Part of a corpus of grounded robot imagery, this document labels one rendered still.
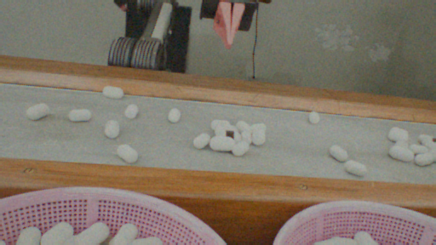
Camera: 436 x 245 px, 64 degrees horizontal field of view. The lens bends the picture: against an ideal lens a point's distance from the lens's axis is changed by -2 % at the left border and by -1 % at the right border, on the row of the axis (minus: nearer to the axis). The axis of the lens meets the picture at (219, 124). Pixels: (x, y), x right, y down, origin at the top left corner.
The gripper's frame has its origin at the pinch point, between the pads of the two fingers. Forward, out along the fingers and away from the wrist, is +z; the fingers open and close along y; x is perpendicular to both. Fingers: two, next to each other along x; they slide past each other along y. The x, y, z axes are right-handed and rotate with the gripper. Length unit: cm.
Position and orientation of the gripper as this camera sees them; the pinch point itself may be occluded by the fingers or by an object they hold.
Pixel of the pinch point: (228, 43)
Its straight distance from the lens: 63.8
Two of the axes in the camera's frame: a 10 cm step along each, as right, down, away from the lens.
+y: 9.8, 0.9, 1.7
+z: 0.0, 8.8, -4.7
